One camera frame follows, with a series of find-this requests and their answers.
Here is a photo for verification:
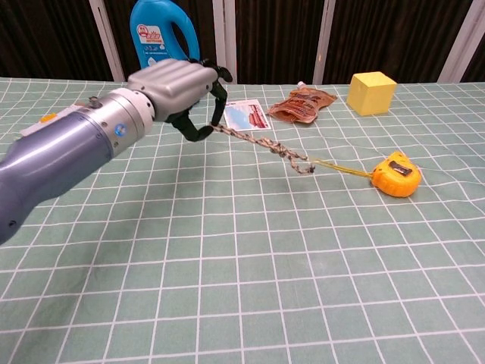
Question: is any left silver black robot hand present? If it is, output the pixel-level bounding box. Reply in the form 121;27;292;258
127;57;233;143

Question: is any braided rope loop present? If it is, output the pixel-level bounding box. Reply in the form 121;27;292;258
210;123;318;176

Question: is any yellow tape measure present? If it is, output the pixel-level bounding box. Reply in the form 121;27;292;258
308;150;422;198

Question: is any blue detergent pump bottle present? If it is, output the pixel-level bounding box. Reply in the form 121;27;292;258
129;0;201;70

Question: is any photo postcard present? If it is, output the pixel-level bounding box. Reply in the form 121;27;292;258
223;99;273;131

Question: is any black pleated curtain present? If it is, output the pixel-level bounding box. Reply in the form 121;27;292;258
0;0;485;85

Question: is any brown sauce pouch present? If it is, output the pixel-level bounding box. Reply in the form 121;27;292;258
267;80;338;124

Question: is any cardboard marker board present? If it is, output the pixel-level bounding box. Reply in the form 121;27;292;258
17;104;83;138

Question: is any yellow cube block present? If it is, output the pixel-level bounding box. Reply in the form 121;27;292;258
346;71;398;117

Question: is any green checkered tablecloth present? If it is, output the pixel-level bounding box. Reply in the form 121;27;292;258
0;77;485;364

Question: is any white frame post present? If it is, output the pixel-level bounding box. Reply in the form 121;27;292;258
436;0;483;83
211;0;238;84
89;0;126;83
312;0;336;85

